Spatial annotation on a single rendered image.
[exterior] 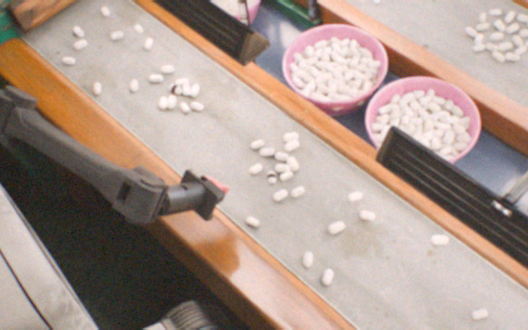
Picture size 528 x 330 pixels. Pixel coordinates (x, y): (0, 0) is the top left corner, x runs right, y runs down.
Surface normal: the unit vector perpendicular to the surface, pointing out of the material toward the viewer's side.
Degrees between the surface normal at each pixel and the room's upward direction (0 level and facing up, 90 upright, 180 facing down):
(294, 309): 0
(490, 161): 0
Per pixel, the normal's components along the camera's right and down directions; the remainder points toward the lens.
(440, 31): -0.08, -0.57
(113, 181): -0.44, -0.01
